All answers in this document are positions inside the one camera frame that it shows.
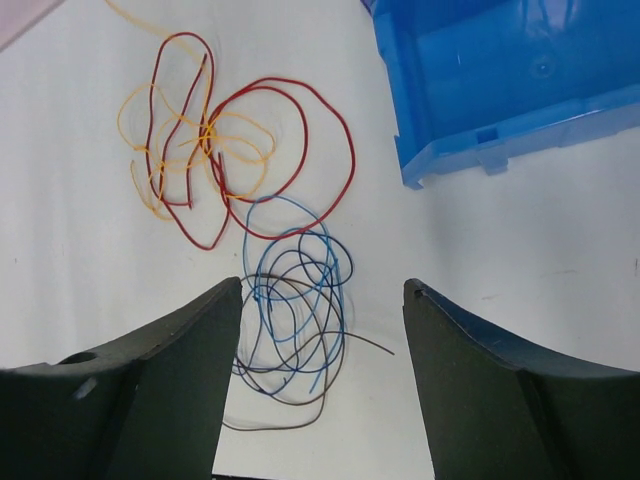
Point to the near blue bin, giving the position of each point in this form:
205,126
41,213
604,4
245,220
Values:
477,83

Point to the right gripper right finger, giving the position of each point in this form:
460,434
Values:
498,406

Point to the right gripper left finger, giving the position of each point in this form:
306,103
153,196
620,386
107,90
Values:
147,405

